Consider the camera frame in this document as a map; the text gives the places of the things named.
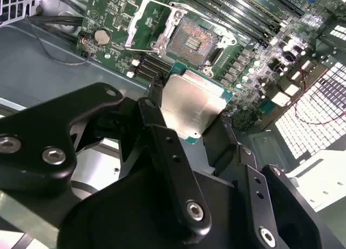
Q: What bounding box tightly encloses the steel socket cover frame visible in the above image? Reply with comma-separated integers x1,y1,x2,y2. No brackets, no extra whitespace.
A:
124,0,174,57

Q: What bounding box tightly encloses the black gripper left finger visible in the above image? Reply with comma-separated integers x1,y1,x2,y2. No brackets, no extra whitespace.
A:
0,76,214,245

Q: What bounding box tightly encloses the silver square CPU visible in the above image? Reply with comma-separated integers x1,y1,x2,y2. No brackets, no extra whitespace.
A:
159,62,235,146

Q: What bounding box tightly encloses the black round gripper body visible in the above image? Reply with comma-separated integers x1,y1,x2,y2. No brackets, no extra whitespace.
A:
56,164,256,249

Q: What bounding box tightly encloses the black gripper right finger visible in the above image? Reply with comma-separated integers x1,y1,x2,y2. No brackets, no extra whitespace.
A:
203,112,323,249

